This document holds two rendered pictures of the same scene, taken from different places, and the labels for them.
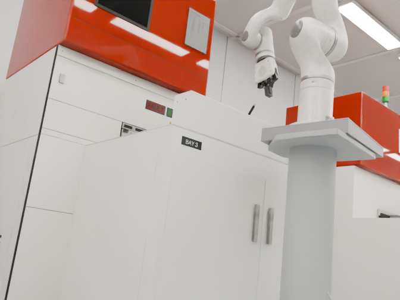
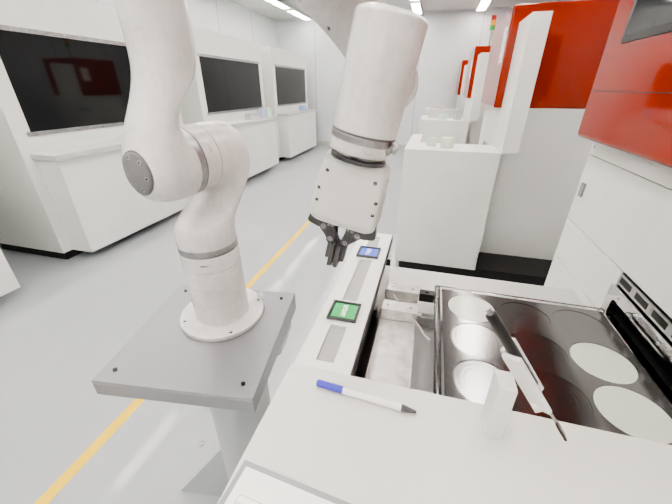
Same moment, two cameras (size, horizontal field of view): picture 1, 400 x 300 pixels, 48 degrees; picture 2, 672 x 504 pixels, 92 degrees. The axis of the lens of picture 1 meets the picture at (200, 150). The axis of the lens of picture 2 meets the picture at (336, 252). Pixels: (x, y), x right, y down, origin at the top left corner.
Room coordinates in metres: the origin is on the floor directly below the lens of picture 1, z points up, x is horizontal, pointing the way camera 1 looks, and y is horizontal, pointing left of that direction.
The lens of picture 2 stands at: (2.16, -0.52, 1.35)
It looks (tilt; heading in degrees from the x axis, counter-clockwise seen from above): 27 degrees down; 145
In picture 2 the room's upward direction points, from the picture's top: straight up
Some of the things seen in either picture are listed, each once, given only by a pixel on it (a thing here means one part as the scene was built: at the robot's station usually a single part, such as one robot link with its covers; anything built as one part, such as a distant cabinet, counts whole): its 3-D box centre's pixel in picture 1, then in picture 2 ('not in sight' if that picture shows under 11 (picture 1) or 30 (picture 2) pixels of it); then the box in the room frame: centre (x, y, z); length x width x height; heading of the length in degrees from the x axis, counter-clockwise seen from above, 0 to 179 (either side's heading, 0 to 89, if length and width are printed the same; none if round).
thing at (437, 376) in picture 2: not in sight; (437, 334); (1.86, -0.06, 0.90); 0.38 x 0.01 x 0.01; 130
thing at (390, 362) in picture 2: not in sight; (393, 344); (1.80, -0.13, 0.87); 0.36 x 0.08 x 0.03; 130
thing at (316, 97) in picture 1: (315, 108); (216, 281); (1.50, -0.39, 0.96); 0.19 x 0.19 x 0.18
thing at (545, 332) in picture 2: not in sight; (536, 351); (2.00, 0.06, 0.90); 0.34 x 0.34 x 0.01; 40
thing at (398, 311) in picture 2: not in sight; (398, 311); (1.75, -0.07, 0.89); 0.08 x 0.03 x 0.03; 40
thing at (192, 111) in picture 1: (234, 131); (356, 304); (1.68, -0.13, 0.89); 0.55 x 0.09 x 0.14; 130
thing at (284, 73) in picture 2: not in sight; (280, 105); (-4.81, 2.83, 1.00); 1.80 x 1.08 x 2.00; 130
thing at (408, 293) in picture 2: not in sight; (402, 292); (1.70, -0.01, 0.89); 0.08 x 0.03 x 0.03; 40
